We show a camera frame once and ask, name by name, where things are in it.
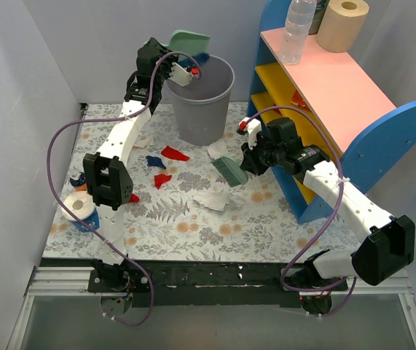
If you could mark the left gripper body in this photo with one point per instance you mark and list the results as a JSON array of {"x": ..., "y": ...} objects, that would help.
[{"x": 167, "y": 63}]

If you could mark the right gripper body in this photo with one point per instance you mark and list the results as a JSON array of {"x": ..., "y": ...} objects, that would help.
[{"x": 250, "y": 160}]

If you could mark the green hand brush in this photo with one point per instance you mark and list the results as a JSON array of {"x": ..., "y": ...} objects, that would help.
[{"x": 230, "y": 169}]

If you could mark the green plastic dustpan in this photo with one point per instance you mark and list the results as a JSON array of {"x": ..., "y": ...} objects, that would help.
[{"x": 188, "y": 42}]

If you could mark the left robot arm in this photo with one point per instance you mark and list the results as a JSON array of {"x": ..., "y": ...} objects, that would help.
[{"x": 108, "y": 181}]

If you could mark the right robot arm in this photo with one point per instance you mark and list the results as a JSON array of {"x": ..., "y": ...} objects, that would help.
[{"x": 387, "y": 243}]

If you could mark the white crumpled paper near bin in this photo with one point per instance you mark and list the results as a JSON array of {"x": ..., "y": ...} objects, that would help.
[{"x": 217, "y": 149}]

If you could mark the front blue paper scrap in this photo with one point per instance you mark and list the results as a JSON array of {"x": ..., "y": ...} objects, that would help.
[{"x": 202, "y": 58}]

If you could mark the red packet on shelf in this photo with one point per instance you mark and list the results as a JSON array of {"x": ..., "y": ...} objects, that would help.
[{"x": 298, "y": 101}]

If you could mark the white paper scrap front right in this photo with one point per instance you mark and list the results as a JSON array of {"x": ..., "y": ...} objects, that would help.
[{"x": 215, "y": 201}]

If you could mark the grey plastic waste bin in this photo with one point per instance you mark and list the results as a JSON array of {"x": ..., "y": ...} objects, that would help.
[{"x": 200, "y": 108}]

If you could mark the white tissue scrap far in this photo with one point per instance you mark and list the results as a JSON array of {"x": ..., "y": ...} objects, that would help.
[{"x": 143, "y": 141}]

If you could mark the blue shelf unit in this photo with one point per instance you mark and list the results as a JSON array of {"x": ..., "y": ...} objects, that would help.
[{"x": 369, "y": 132}]

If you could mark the large red paper scrap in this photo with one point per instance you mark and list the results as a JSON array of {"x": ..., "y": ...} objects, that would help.
[{"x": 174, "y": 154}]

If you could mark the dark blue paper scrap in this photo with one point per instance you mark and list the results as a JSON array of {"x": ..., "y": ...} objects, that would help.
[{"x": 153, "y": 161}]

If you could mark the clear plastic water bottle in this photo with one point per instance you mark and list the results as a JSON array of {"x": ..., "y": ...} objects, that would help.
[{"x": 298, "y": 22}]

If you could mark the orange blue can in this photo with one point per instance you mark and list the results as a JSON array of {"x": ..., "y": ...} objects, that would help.
[{"x": 78, "y": 182}]

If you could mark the brown paper roll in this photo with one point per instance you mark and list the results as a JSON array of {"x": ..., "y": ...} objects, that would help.
[{"x": 341, "y": 24}]

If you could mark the dark green can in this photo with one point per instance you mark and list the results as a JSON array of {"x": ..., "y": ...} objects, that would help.
[{"x": 320, "y": 9}]

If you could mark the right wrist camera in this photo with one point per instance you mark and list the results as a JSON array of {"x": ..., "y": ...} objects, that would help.
[{"x": 250, "y": 127}]

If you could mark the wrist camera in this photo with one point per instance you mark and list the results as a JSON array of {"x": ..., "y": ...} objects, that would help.
[
  {"x": 250, "y": 127},
  {"x": 183, "y": 76}
]

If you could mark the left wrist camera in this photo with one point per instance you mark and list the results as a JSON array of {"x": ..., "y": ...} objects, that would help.
[{"x": 183, "y": 76}]

